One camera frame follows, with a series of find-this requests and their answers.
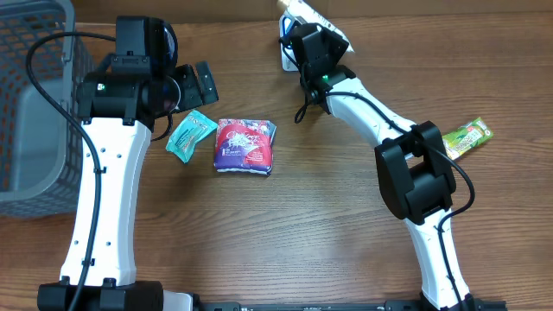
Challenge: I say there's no white tube gold cap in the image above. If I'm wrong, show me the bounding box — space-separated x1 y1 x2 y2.
276 0 350 43

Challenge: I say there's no teal wet wipes pack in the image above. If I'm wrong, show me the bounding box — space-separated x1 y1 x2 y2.
166 111 217 163

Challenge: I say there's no red purple pad pack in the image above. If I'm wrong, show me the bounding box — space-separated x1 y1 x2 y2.
214 118 277 175

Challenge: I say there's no green juice carton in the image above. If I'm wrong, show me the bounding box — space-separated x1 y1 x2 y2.
442 117 493 161

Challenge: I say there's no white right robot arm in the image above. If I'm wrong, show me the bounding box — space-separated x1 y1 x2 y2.
280 22 476 310

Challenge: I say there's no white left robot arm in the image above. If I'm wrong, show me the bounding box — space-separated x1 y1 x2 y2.
37 16 218 311

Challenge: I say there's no white barcode scanner box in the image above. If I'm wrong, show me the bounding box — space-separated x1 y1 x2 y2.
279 14 299 72

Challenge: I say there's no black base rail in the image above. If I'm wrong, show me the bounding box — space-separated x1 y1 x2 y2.
189 300 509 311

